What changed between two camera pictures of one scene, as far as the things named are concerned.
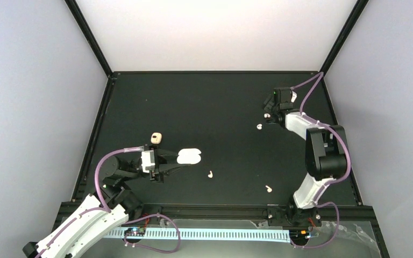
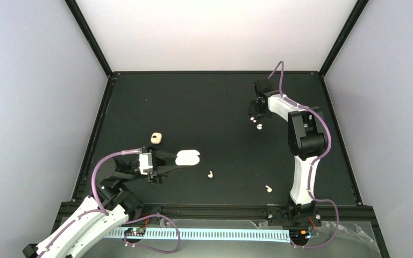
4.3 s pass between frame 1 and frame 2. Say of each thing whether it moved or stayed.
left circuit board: stayed
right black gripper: moved
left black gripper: stayed
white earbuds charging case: stayed
